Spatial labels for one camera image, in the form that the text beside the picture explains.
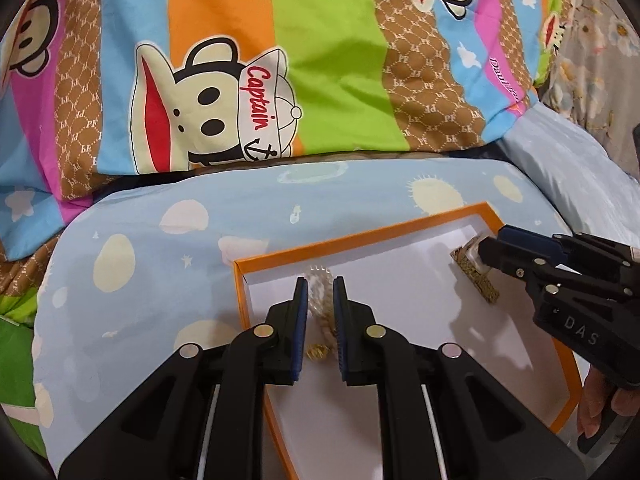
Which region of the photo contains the gold wristwatch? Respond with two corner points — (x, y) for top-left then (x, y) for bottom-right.
(450, 234), (500, 304)

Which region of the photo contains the orange shallow cardboard box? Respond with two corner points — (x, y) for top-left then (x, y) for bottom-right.
(233, 204), (580, 479)

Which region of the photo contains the white pearl bracelet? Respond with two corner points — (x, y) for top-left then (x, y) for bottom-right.
(304, 263), (338, 361)

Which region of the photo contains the person's right hand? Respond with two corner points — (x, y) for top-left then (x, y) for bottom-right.
(577, 366), (640, 438)

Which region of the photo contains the pale blue pillow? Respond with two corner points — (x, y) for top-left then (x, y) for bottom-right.
(498, 103), (639, 247)

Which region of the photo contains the grey floral fabric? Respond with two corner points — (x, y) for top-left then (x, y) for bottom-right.
(541, 0), (639, 178)

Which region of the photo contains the green cushion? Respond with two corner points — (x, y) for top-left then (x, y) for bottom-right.
(0, 288), (47, 457)

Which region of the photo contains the colourful monkey print quilt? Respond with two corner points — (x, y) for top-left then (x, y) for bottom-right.
(0, 0), (576, 261)

